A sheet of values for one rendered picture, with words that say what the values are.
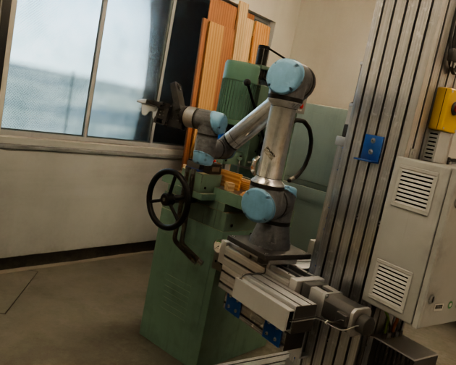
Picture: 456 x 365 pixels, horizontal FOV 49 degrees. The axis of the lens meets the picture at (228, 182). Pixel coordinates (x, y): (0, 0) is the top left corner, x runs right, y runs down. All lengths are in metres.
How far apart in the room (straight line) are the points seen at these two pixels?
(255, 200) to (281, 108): 0.31
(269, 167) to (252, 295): 0.41
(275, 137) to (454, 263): 0.65
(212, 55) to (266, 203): 2.61
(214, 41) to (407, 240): 2.87
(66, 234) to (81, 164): 0.49
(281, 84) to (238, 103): 0.87
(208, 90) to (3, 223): 1.83
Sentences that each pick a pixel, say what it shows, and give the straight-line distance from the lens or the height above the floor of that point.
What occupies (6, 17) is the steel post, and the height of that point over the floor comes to 1.52.
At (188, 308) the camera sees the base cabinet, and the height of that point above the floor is 0.28.
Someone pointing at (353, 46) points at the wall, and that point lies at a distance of 4.93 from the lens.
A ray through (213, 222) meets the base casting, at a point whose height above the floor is 0.74.
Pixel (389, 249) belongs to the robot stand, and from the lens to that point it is 1.62.
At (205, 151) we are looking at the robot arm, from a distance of 1.76.
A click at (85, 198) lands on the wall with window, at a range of 3.66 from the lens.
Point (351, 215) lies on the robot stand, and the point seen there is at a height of 1.00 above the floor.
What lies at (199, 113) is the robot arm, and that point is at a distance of 1.78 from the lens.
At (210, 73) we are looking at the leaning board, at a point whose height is 1.52.
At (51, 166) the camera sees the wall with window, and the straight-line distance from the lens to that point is 3.45.
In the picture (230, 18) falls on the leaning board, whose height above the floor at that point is 2.00.
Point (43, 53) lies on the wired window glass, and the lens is 3.40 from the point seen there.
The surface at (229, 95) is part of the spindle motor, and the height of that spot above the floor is 1.33.
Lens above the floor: 1.27
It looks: 8 degrees down
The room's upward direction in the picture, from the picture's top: 11 degrees clockwise
